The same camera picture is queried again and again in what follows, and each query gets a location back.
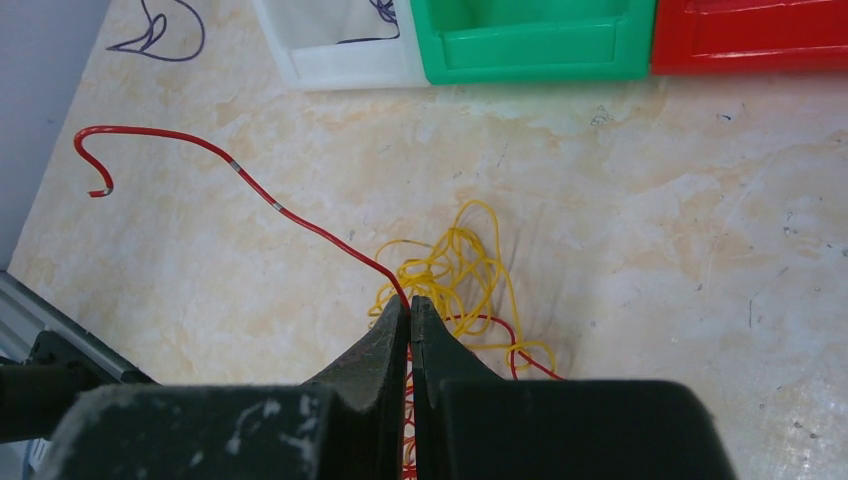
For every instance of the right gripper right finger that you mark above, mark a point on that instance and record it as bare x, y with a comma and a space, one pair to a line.
470, 423

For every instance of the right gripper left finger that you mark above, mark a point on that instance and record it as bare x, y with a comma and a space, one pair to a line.
346, 422

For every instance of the white plastic bin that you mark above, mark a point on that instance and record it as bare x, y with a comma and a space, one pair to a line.
343, 45

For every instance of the green plastic bin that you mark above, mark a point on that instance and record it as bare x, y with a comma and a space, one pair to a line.
469, 41

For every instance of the red plastic bin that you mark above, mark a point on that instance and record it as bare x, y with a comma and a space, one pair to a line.
742, 37

